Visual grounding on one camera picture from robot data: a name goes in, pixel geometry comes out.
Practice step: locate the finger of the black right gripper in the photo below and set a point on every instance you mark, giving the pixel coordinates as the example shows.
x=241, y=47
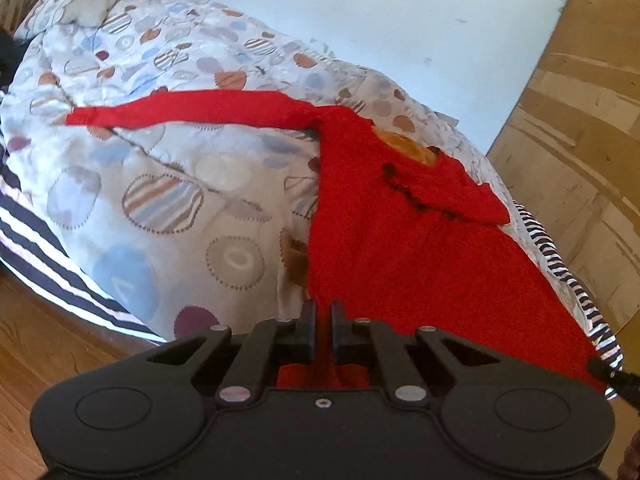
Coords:
x=626, y=385

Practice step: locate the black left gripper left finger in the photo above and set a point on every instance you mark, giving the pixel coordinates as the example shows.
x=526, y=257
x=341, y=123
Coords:
x=237, y=369

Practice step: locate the navy white striped bedsheet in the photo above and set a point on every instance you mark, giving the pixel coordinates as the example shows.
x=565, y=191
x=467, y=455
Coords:
x=35, y=256

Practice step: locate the brown cardboard panel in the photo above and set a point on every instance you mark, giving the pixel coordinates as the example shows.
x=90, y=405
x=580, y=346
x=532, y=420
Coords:
x=569, y=151

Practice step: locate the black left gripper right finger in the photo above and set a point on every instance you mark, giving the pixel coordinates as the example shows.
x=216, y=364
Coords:
x=406, y=368

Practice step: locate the circle patterned quilt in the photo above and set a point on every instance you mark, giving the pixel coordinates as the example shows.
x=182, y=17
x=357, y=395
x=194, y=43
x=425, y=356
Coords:
x=191, y=225

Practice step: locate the red knit sweater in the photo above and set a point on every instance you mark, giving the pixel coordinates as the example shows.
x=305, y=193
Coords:
x=405, y=242

